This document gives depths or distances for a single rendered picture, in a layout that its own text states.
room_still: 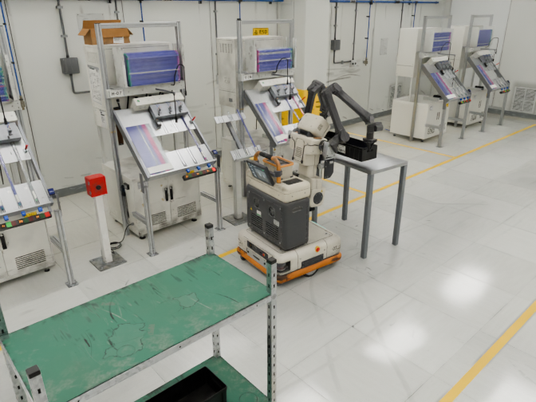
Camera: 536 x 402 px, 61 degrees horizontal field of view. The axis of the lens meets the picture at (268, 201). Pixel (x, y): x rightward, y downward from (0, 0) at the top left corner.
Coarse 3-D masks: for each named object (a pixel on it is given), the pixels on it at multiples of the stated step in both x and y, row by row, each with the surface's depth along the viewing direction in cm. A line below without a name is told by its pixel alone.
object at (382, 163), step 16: (336, 160) 391; (352, 160) 386; (368, 160) 386; (384, 160) 386; (400, 160) 386; (368, 176) 363; (400, 176) 389; (368, 192) 367; (400, 192) 393; (368, 208) 373; (400, 208) 399; (368, 224) 380
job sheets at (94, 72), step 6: (90, 66) 399; (90, 72) 402; (96, 72) 393; (90, 78) 406; (96, 78) 396; (96, 84) 399; (96, 90) 403; (96, 96) 408; (102, 114) 407; (102, 120) 411
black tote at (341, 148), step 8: (328, 136) 408; (344, 144) 371; (352, 144) 387; (360, 144) 379; (376, 144) 364; (344, 152) 373; (352, 152) 366; (360, 152) 358; (368, 152) 361; (376, 152) 367; (360, 160) 360
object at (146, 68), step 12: (132, 60) 382; (144, 60) 389; (156, 60) 397; (168, 60) 404; (132, 72) 385; (144, 72) 393; (156, 72) 400; (168, 72) 408; (132, 84) 388; (144, 84) 396
